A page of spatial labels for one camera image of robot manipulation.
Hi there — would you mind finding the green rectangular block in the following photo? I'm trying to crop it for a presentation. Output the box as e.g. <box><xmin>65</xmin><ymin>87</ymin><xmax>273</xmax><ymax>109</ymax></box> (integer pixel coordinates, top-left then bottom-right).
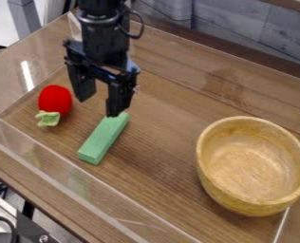
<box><xmin>78</xmin><ymin>112</ymin><xmax>130</xmax><ymax>165</ymax></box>

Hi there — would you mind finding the black cable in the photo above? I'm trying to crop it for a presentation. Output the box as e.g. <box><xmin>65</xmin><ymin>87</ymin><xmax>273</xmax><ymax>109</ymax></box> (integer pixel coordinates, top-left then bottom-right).
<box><xmin>118</xmin><ymin>9</ymin><xmax>146</xmax><ymax>40</ymax></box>

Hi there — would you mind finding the black equipment under table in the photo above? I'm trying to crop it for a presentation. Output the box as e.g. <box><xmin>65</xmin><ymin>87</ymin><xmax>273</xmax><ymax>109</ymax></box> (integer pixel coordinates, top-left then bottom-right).
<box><xmin>0</xmin><ymin>213</ymin><xmax>62</xmax><ymax>243</ymax></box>

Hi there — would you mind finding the red plush strawberry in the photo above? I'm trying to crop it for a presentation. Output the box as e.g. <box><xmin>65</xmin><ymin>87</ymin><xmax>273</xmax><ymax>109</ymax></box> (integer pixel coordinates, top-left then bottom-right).
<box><xmin>35</xmin><ymin>84</ymin><xmax>73</xmax><ymax>127</ymax></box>

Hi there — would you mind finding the brown wooden bowl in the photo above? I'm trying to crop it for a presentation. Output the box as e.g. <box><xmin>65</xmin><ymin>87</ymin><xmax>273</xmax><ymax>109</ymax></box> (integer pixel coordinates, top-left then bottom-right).
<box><xmin>196</xmin><ymin>116</ymin><xmax>300</xmax><ymax>216</ymax></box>

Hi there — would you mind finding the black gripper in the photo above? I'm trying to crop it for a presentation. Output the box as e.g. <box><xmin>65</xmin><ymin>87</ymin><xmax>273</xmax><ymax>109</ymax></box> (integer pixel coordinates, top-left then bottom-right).
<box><xmin>63</xmin><ymin>18</ymin><xmax>141</xmax><ymax>117</ymax></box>

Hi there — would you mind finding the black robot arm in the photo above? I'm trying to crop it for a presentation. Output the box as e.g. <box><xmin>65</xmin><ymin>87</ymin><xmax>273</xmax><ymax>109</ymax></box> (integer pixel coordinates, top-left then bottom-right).
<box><xmin>63</xmin><ymin>0</ymin><xmax>145</xmax><ymax>117</ymax></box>

